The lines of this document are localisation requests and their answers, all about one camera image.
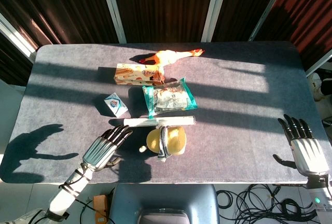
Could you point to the orange floor box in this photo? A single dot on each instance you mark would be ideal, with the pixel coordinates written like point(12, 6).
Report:
point(100, 208)

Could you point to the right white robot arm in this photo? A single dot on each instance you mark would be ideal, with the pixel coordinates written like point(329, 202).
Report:
point(320, 193)

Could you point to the white paper roll tube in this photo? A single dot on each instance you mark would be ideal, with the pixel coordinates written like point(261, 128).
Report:
point(140, 122)

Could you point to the white window frame post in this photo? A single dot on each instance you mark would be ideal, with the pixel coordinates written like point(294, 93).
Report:
point(211, 8)
point(269, 6)
point(112, 8)
point(15, 36)

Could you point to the yellow rubber chicken toy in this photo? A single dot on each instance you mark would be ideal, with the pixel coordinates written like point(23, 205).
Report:
point(168, 56)

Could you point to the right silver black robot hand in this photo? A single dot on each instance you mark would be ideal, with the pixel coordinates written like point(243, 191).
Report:
point(308, 154)

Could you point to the orange white biscuit box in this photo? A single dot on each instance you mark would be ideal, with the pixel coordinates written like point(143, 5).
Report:
point(137, 75)

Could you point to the dark brown curtain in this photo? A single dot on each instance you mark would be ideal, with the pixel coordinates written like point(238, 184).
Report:
point(59, 6)
point(243, 6)
point(163, 6)

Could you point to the reddish brown curtain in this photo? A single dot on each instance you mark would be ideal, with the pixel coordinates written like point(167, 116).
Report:
point(306, 14)

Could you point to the white shoe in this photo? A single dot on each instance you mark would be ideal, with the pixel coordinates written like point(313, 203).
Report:
point(317, 86)

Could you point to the teal edged snack bag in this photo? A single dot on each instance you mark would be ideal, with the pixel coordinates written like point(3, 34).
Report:
point(169, 98)

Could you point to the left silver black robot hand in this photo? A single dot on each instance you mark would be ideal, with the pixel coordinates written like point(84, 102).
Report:
point(99, 151)

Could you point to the blue grey table cloth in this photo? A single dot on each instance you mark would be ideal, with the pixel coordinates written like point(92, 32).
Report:
point(233, 143)

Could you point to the yellow plush toy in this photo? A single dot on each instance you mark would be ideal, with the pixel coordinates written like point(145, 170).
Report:
point(176, 137)

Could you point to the blue robot torso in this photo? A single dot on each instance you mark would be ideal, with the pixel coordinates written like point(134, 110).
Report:
point(166, 203)

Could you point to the small blue white box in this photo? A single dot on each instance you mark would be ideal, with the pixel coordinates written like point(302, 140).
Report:
point(115, 104)

